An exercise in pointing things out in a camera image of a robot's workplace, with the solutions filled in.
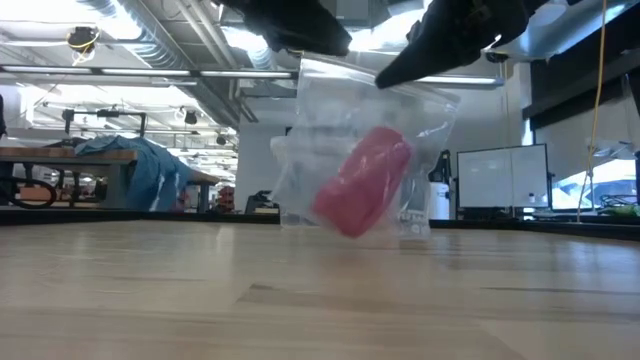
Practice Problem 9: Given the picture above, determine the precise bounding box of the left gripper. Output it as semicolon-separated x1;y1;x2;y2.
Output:
213;0;353;58

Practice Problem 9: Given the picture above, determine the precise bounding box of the wooden workbench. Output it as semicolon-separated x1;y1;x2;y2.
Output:
0;146;221;211

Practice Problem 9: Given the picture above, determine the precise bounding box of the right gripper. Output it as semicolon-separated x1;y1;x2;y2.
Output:
374;0;551;91

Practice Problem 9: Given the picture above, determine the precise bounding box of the bright computer monitor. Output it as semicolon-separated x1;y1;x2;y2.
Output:
549;158;639;211

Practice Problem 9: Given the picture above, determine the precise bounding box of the clear zip bag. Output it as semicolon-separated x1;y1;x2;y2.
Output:
269;51;462;240

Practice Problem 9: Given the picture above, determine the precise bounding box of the clear plastic bin lid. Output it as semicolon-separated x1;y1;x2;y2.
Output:
270;135;304;157

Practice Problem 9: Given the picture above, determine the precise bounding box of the black cable loop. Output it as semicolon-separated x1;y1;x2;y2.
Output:
0;175;57;210

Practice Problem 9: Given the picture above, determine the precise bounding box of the green object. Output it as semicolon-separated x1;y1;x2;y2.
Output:
599;203;640;218

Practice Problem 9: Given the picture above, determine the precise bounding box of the black camera rig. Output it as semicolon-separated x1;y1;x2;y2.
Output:
61;108;148;151

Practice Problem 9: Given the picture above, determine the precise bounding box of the red box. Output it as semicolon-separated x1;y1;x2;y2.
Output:
217;185;236;213

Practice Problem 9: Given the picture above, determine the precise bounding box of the pink elastic bandage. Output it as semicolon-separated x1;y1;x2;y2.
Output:
310;125;414;239

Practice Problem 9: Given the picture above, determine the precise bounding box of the yellow hanging cable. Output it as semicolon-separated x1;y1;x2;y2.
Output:
576;0;609;224

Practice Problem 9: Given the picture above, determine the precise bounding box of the blue cloth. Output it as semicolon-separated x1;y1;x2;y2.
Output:
74;134;194;213

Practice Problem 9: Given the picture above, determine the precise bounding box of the ceiling cable reel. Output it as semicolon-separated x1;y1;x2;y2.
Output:
66;25;101;66

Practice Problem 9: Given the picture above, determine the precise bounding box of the ceiling light strip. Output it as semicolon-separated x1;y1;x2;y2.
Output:
0;64;504;86

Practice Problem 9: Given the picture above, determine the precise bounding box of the white bottle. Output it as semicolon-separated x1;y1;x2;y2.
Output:
428;181;452;221

